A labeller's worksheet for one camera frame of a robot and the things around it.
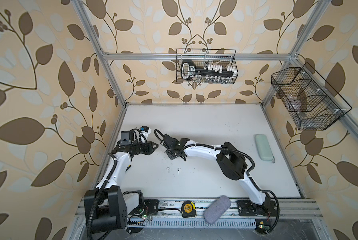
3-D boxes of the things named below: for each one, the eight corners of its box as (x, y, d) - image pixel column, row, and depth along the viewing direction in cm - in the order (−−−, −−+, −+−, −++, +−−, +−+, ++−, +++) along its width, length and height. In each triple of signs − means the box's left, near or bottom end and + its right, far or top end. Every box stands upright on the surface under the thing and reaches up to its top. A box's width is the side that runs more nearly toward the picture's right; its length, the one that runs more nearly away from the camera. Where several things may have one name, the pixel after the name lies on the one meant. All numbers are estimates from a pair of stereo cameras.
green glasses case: (261, 162, 92) (263, 160, 89) (252, 136, 104) (253, 133, 102) (274, 162, 92) (276, 160, 89) (263, 136, 104) (265, 133, 102)
